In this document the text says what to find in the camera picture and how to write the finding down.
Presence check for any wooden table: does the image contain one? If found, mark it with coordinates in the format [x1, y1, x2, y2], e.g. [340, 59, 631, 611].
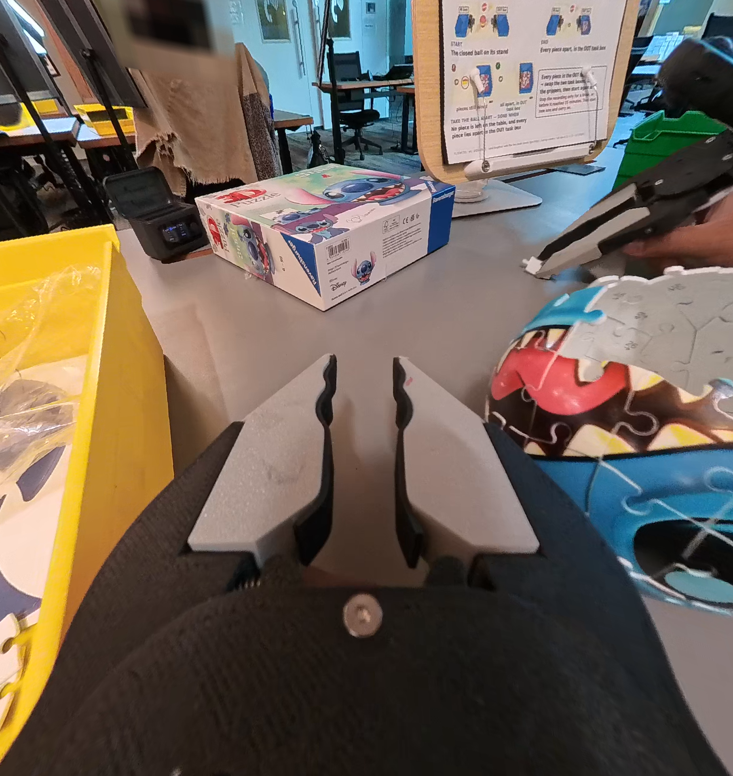
[311, 76, 417, 169]

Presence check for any white blue puzzle box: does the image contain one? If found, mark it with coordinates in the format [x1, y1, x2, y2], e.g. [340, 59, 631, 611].
[193, 162, 457, 313]

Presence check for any black office chair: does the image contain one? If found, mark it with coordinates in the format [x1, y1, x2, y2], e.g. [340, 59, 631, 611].
[329, 50, 385, 162]

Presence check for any blue puzzle ball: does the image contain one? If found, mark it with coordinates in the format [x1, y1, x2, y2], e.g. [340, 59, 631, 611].
[484, 273, 733, 619]

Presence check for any printed instruction sheet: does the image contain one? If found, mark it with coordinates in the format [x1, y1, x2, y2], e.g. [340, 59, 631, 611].
[439, 0, 629, 167]

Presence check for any green plastic bin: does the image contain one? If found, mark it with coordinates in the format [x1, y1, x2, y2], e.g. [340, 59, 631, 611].
[623, 109, 733, 184]

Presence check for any black label printer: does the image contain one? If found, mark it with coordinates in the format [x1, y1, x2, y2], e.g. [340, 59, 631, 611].
[101, 165, 213, 264]

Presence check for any curved wooden sheet holder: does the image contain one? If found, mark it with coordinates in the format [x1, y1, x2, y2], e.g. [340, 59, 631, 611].
[410, 0, 644, 184]

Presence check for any beige cloth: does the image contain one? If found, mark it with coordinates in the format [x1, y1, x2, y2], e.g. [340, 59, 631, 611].
[131, 41, 283, 190]

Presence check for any white clip rod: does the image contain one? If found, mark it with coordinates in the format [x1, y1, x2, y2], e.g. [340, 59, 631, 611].
[462, 141, 608, 181]

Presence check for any person's right hand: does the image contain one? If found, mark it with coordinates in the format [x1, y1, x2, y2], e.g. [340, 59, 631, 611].
[623, 183, 733, 270]

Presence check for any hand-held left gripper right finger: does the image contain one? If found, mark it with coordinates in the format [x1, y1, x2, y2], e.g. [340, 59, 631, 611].
[392, 356, 541, 571]

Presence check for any grey monitor on stand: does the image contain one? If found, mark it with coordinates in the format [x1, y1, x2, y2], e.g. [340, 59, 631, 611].
[38, 0, 150, 111]
[0, 0, 65, 126]

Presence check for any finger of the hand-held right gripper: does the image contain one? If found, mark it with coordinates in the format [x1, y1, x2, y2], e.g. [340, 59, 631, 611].
[536, 182, 642, 264]
[532, 205, 653, 281]

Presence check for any clear plastic bag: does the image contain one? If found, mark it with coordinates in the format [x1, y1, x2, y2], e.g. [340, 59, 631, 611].
[0, 262, 104, 505]

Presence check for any small yellow bin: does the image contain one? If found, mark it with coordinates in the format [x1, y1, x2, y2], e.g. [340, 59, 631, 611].
[74, 103, 137, 137]

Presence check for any yellow plastic bin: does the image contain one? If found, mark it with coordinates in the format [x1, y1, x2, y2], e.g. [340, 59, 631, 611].
[0, 223, 175, 766]

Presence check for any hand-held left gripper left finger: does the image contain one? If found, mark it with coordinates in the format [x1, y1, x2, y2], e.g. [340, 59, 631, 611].
[187, 354, 338, 567]

